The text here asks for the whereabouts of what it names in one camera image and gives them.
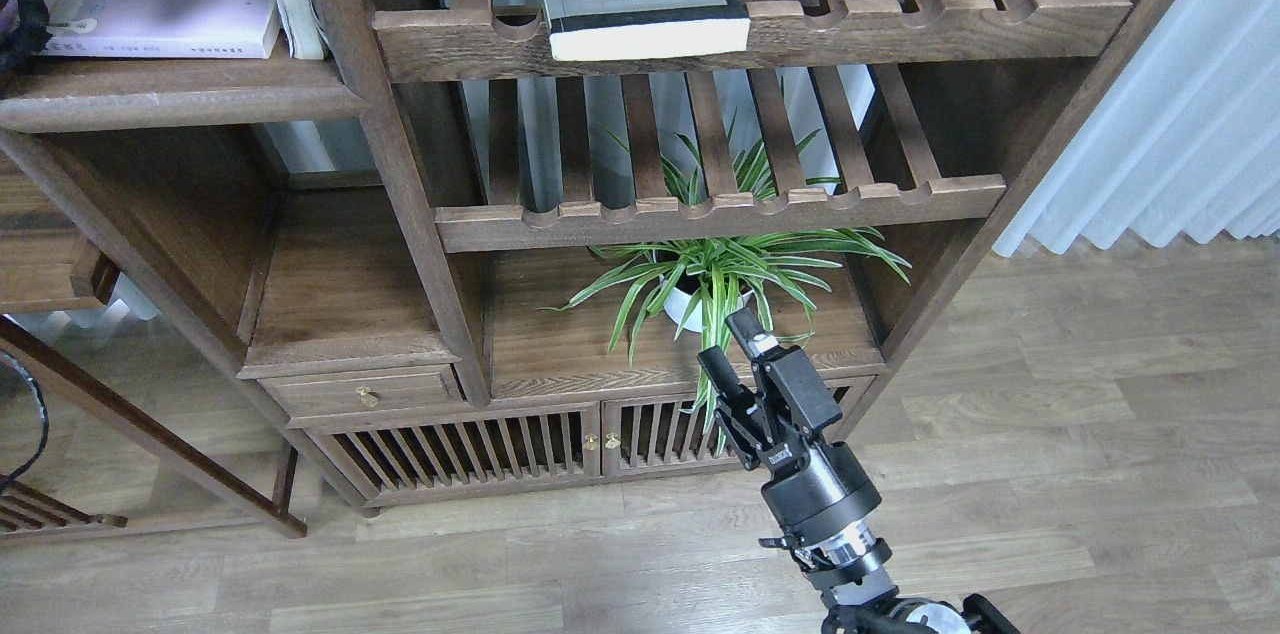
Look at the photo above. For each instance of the dark wooden bookshelf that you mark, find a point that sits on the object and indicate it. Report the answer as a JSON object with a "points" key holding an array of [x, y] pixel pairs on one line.
{"points": [[397, 214]]}

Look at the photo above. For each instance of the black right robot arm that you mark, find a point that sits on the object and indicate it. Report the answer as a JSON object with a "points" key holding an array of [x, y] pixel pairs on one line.
{"points": [[849, 572]]}

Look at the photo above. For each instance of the brass drawer knob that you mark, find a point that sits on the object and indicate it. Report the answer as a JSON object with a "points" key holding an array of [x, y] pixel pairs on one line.
{"points": [[367, 397]]}

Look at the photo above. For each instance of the white plant pot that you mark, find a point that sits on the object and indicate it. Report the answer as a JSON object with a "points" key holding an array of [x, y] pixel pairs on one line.
{"points": [[701, 308]]}

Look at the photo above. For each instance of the white curtain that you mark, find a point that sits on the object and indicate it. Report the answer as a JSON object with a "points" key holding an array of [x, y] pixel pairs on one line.
{"points": [[1186, 142]]}

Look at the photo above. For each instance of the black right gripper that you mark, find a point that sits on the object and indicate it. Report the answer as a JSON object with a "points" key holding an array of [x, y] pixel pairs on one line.
{"points": [[816, 489]]}

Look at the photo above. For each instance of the green spider plant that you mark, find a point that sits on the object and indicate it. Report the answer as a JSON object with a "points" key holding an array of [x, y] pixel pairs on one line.
{"points": [[782, 260]]}

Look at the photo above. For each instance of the wooden side furniture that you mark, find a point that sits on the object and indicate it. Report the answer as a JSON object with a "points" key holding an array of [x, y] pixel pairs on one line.
{"points": [[29, 512]]}

